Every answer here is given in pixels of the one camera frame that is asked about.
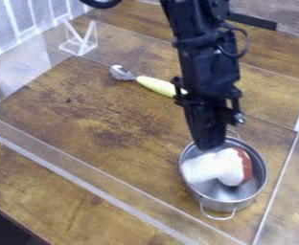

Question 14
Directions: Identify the spoon with yellow-green handle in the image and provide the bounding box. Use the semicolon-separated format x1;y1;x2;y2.
110;65;176;98

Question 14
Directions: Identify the black cable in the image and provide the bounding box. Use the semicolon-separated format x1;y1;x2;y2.
77;0;253;59

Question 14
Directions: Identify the silver pot with handles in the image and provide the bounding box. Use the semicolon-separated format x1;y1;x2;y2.
179;136;267;221

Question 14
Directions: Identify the black strip on table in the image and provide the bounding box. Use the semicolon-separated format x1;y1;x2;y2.
227;13;278;31

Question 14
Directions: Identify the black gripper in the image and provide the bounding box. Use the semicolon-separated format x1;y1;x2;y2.
172;41;245;150

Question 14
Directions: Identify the white red plush mushroom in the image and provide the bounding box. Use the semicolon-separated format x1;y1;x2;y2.
182;147;253;187

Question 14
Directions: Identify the clear acrylic barrier panel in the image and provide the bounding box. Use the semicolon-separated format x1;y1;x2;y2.
0;120;246;245

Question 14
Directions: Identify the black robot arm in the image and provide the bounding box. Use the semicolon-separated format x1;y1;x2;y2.
160;0;245;150

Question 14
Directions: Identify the clear acrylic triangular stand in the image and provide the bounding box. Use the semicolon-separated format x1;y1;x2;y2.
59;20;99;56

